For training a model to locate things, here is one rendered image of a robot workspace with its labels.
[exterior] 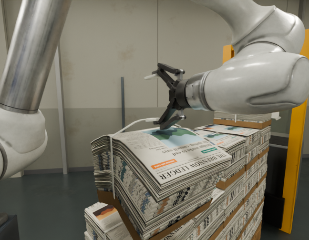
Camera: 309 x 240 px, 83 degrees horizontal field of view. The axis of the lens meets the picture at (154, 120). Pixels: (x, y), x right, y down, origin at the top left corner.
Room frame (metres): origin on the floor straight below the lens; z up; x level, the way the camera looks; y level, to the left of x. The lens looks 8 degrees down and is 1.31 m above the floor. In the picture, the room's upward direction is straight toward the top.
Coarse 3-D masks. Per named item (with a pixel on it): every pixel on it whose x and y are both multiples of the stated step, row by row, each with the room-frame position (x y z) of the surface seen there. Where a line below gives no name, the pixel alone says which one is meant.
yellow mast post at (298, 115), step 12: (300, 108) 1.51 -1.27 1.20; (300, 120) 1.51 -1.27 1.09; (300, 132) 1.50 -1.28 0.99; (288, 144) 1.55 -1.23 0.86; (300, 144) 1.49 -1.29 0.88; (288, 156) 1.54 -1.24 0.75; (288, 168) 1.54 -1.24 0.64; (288, 180) 1.53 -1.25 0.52; (288, 192) 1.52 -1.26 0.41; (288, 204) 1.52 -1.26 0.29; (288, 216) 1.51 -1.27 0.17; (288, 228) 1.50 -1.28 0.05
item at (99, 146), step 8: (104, 136) 0.55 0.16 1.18; (96, 144) 0.62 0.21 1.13; (104, 144) 0.57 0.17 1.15; (96, 152) 0.62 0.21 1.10; (104, 152) 0.55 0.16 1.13; (96, 160) 0.63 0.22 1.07; (104, 160) 0.55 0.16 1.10; (96, 168) 0.62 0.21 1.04; (104, 168) 0.56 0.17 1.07; (96, 176) 0.62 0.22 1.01; (104, 176) 0.55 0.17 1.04; (96, 184) 0.61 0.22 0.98; (104, 184) 0.55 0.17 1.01; (112, 192) 0.51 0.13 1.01
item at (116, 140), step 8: (152, 128) 0.65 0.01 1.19; (176, 128) 0.63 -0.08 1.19; (184, 128) 0.63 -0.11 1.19; (120, 136) 0.52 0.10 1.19; (128, 136) 0.51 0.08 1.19; (136, 136) 0.51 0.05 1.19; (144, 136) 0.52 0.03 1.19; (112, 144) 0.52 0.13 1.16; (120, 144) 0.47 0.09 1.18; (120, 152) 0.47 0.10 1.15
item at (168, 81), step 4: (156, 72) 0.55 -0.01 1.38; (160, 72) 0.53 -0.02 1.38; (164, 72) 0.54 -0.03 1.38; (160, 76) 0.53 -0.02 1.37; (164, 76) 0.52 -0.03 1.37; (168, 76) 0.53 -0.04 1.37; (164, 80) 0.52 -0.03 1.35; (168, 80) 0.50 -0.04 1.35; (172, 80) 0.51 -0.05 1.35; (168, 84) 0.50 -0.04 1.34; (172, 84) 0.51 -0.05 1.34; (172, 88) 0.48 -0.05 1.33
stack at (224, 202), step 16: (240, 176) 1.00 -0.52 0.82; (256, 176) 1.23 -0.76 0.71; (224, 192) 0.82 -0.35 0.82; (240, 192) 1.01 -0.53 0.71; (96, 208) 0.69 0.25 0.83; (112, 208) 0.69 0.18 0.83; (208, 208) 0.71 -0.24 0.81; (224, 208) 0.85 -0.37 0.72; (240, 208) 1.02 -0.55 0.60; (96, 224) 0.61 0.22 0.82; (112, 224) 0.60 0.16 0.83; (192, 224) 0.61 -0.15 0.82; (208, 224) 0.73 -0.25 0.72; (240, 224) 1.01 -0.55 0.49
